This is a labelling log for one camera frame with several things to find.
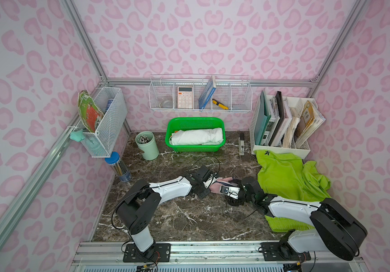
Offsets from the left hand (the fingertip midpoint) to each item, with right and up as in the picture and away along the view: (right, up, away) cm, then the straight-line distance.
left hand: (203, 184), depth 92 cm
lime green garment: (+47, +4, +4) cm, 48 cm away
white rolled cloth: (-2, +26, +9) cm, 28 cm away
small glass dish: (-21, +44, +2) cm, 49 cm away
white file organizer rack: (+40, +32, -5) cm, 52 cm away
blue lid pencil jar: (-43, +10, -6) cm, 44 cm away
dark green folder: (+30, +35, -5) cm, 46 cm away
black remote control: (+24, +18, +14) cm, 33 cm away
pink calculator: (-10, +48, +3) cm, 49 cm away
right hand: (+13, 0, -3) cm, 14 cm away
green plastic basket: (-18, +36, +23) cm, 46 cm away
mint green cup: (-32, +24, +1) cm, 39 cm away
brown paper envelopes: (+58, +34, +1) cm, 67 cm away
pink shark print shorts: (+6, 0, -5) cm, 8 cm away
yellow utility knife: (+10, +45, +6) cm, 46 cm away
